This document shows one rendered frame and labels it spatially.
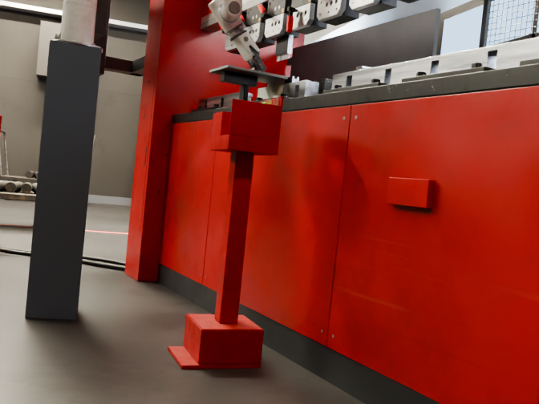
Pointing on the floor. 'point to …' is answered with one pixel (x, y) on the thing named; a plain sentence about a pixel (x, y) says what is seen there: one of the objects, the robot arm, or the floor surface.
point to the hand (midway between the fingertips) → (259, 68)
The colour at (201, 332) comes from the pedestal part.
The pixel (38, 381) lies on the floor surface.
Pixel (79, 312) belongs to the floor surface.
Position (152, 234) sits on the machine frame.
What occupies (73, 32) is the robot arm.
